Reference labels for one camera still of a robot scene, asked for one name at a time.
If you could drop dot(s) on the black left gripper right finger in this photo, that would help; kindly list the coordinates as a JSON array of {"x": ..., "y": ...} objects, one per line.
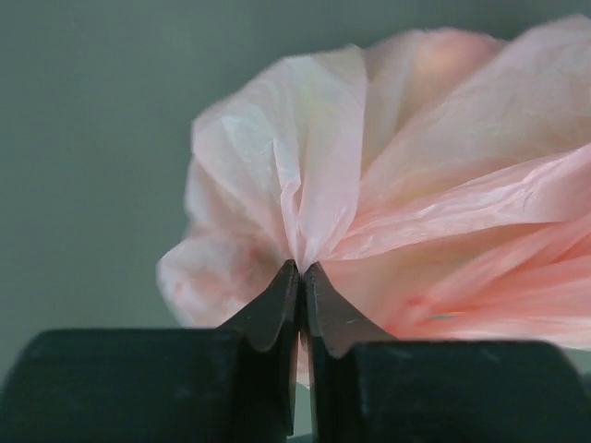
[{"x": 367, "y": 386}]

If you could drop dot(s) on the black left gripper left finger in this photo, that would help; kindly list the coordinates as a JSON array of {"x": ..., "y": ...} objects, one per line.
[{"x": 234, "y": 383}]

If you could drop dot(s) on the pink plastic bag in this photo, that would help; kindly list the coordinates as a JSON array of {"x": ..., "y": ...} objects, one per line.
[{"x": 441, "y": 178}]

